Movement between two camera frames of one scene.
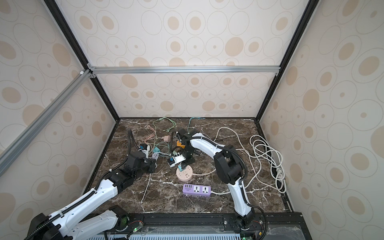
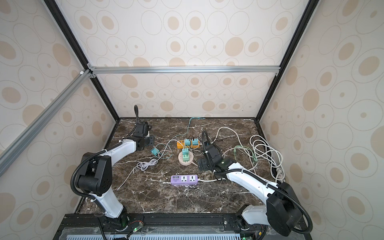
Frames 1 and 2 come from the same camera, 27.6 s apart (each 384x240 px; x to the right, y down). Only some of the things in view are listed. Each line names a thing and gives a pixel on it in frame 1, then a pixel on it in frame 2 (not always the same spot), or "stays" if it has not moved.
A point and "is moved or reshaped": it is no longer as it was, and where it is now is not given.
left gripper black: (152, 165) → (152, 141)
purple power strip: (198, 190) → (184, 179)
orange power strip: (179, 144) stays
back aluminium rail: (185, 70) stays
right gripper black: (187, 162) → (202, 161)
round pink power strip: (185, 174) is moved or reshaped
